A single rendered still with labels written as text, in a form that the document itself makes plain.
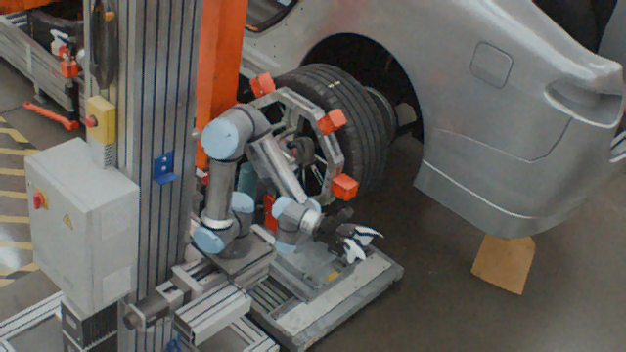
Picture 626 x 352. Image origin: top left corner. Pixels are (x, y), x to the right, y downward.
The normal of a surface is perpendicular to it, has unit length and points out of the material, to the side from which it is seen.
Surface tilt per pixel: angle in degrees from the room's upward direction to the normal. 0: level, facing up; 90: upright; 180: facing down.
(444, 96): 90
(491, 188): 90
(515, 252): 2
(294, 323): 0
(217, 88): 90
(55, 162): 0
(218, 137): 82
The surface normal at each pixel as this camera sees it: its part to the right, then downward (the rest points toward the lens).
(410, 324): 0.16, -0.78
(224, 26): 0.73, 0.51
